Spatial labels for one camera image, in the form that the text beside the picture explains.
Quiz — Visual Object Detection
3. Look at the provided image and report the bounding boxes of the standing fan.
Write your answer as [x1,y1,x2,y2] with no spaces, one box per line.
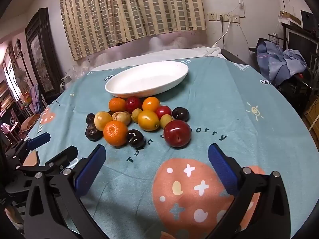
[12,68,28,97]

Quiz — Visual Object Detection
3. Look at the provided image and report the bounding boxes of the dark brown mangosteen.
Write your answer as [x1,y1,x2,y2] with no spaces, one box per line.
[85,123,104,141]

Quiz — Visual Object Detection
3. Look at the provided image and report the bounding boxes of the checked beige curtain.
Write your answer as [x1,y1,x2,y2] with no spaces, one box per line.
[59,0,207,61]

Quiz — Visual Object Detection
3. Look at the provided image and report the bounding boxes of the small green-yellow fruit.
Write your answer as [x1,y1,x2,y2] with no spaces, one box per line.
[131,108,143,123]
[160,114,174,129]

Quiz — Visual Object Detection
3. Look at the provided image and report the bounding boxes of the cardboard box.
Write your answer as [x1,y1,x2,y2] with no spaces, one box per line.
[279,10,301,26]

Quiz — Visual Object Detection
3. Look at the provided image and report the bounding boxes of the black hat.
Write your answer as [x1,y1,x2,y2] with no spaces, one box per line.
[249,38,268,53]

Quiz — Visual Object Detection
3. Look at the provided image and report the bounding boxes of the white kettle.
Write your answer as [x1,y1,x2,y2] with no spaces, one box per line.
[60,75,73,90]

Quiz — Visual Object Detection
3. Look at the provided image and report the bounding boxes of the teal printed blanket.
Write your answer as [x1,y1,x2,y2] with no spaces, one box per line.
[25,55,319,239]

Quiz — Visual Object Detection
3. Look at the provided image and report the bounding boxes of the small orange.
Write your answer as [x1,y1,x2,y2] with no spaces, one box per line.
[142,97,160,112]
[109,98,126,112]

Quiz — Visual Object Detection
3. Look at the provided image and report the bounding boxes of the blue clothes pile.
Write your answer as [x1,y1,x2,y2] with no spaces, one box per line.
[257,41,307,86]

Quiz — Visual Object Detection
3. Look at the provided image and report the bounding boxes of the white oval plate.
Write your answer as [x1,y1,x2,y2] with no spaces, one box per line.
[105,61,189,98]

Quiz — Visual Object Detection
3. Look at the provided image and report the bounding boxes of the white bed sheet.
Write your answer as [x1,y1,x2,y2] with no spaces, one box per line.
[90,46,223,71]

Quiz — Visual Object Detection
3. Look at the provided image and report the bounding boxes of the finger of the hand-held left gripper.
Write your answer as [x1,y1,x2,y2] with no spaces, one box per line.
[5,132,51,160]
[15,145,79,174]

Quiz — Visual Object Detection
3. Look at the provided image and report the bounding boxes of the tan brown-patched fruit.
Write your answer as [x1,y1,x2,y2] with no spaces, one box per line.
[112,111,131,126]

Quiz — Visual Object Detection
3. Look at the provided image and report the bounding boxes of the black speaker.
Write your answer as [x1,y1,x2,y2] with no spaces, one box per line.
[300,10,319,33]

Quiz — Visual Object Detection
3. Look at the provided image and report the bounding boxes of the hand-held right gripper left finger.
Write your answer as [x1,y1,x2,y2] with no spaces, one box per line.
[24,144,107,239]

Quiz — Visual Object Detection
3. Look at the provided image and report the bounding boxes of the red plum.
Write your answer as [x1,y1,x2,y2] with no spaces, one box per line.
[125,96,142,114]
[155,106,172,120]

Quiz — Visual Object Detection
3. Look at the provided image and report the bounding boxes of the dark framed painting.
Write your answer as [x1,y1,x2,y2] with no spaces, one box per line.
[25,7,63,98]

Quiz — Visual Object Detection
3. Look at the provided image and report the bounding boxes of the large orange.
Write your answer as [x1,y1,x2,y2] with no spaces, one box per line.
[103,120,128,147]

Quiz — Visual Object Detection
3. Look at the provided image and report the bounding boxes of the large yellow mango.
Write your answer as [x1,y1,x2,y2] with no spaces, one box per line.
[137,110,160,131]

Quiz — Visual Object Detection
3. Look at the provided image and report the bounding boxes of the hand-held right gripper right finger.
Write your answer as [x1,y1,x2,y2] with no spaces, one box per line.
[202,143,291,239]

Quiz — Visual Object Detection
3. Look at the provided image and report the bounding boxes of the yellow round fruit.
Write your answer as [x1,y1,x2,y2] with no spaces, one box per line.
[94,111,113,131]

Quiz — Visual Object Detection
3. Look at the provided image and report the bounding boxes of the white power cable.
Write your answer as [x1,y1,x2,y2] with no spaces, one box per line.
[213,17,232,48]

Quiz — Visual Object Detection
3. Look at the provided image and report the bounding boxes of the large red apple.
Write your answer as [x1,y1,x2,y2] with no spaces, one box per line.
[163,120,191,148]

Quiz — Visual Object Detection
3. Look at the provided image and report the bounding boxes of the red plum top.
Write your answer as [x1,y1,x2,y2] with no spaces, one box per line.
[125,96,142,114]

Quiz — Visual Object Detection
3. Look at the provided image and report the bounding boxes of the white wall outlets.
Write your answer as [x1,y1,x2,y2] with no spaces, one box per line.
[208,12,240,23]

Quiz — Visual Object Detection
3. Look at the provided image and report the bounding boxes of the black monitor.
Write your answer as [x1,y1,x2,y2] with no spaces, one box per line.
[287,29,319,64]

